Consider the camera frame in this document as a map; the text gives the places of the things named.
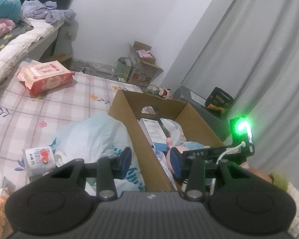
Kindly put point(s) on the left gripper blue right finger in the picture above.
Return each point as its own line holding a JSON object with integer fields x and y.
{"x": 176, "y": 160}

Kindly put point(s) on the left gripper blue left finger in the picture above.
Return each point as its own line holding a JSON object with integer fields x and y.
{"x": 124, "y": 161}

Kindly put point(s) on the blue white tissue pack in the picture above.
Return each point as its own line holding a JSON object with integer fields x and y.
{"x": 162, "y": 159}

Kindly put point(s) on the pink pig plush toy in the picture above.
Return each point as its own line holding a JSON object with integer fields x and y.
{"x": 169, "y": 142}

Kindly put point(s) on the light blue cloth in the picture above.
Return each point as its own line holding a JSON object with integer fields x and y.
{"x": 194, "y": 145}

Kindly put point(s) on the cotton swab bag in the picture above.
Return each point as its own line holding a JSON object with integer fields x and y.
{"x": 175, "y": 131}

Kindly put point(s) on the white blue paper box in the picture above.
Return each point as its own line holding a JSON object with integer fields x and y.
{"x": 154, "y": 134}

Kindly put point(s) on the right hand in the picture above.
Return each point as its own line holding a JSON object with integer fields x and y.
{"x": 257, "y": 172}

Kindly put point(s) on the white plastic bag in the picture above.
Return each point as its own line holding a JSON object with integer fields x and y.
{"x": 97, "y": 137}

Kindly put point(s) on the brown cardboard box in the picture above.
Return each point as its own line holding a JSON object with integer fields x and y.
{"x": 141, "y": 114}

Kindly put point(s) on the dark grey case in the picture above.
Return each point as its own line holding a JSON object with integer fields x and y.
{"x": 220, "y": 126}

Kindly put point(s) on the small plush doll on floor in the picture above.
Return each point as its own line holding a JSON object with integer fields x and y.
{"x": 165, "y": 93}

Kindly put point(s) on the black snack box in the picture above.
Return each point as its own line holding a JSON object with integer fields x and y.
{"x": 219, "y": 102}

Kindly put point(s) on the white cup with strawberries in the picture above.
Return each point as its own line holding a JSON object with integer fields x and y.
{"x": 39, "y": 160}

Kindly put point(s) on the small corner cardboard box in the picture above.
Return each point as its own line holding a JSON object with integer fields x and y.
{"x": 144, "y": 67}

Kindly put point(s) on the green paper bag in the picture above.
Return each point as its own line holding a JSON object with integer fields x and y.
{"x": 123, "y": 69}

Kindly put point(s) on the plaid floral mat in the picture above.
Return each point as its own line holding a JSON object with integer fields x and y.
{"x": 28, "y": 121}

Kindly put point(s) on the red wet wipes pack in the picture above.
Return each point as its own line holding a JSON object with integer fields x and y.
{"x": 43, "y": 77}

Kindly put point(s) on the grey curtain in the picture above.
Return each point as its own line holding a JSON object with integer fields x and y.
{"x": 250, "y": 49}

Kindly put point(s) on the white rolled blanket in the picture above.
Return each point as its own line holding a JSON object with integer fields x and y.
{"x": 32, "y": 44}

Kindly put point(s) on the grey bed sheet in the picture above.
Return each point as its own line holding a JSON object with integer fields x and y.
{"x": 21, "y": 28}

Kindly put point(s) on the purple clothes pile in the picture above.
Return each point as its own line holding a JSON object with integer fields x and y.
{"x": 46, "y": 11}

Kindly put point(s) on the pink grey quilt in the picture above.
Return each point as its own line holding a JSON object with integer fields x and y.
{"x": 6, "y": 25}

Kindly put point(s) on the blue pillow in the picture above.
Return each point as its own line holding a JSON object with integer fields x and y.
{"x": 10, "y": 9}

